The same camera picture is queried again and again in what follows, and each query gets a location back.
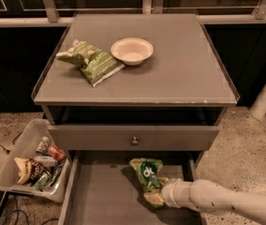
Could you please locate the green jalapeno chip bag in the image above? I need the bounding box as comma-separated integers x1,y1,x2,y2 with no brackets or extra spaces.
56,39,125,87

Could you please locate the dark blue snack pack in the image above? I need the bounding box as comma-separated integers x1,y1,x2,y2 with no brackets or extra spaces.
50,157,67,187

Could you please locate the green can lower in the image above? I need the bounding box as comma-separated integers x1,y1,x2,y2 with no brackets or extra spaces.
33,172,52,191

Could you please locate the round metal drawer knob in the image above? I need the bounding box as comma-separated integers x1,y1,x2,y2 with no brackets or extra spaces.
131,137,140,146

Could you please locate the brown and cream snack bag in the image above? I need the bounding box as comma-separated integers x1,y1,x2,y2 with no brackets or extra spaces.
14,157,48,185

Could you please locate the grey top drawer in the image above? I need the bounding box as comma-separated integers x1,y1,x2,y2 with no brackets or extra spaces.
48,125,219,151

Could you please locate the white paper bowl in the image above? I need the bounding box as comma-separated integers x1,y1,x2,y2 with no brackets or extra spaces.
111,37,154,66

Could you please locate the clear plastic storage bin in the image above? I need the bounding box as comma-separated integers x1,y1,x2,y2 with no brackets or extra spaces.
0,119,71,203

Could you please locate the orange snack pack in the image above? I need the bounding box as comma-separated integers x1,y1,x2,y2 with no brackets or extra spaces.
48,143,66,161

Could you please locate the metal window frame rail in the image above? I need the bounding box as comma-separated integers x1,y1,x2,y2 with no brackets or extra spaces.
0,0,266,29

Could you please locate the green rice chip bag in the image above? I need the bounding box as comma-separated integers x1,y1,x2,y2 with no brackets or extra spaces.
128,157,169,209

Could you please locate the grey drawer cabinet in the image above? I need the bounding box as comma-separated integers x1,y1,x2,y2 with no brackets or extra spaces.
31,13,241,171

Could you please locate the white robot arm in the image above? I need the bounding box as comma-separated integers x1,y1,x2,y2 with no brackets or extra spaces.
161,84,266,225

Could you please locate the blue cable on floor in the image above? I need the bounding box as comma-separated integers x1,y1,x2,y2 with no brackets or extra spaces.
1,194,60,225

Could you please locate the grey open middle drawer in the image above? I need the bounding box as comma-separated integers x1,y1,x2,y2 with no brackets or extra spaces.
58,151,206,225

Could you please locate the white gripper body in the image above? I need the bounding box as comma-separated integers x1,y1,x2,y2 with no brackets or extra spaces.
161,178,193,208

